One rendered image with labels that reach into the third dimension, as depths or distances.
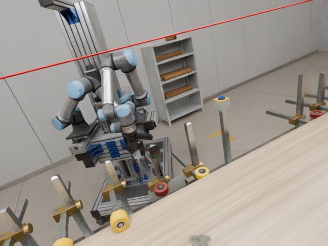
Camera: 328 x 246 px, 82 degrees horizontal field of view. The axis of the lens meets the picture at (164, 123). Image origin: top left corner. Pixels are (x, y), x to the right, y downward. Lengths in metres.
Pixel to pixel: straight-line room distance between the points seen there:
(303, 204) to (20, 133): 3.65
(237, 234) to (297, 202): 0.30
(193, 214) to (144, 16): 3.57
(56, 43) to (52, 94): 0.80
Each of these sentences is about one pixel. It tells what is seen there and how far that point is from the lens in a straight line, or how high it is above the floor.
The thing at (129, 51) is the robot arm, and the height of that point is 1.60.
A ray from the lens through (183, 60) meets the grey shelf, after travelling 4.29.
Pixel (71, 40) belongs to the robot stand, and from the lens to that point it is 1.88.
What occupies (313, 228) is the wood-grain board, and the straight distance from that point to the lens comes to 0.96.
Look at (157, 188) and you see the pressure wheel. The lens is 1.11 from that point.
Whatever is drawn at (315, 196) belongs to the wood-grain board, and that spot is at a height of 0.90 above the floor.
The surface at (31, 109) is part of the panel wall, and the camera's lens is 3.69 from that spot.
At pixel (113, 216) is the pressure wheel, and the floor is 0.98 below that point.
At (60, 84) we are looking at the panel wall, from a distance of 3.61.
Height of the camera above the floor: 1.64
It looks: 24 degrees down
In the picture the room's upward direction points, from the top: 14 degrees counter-clockwise
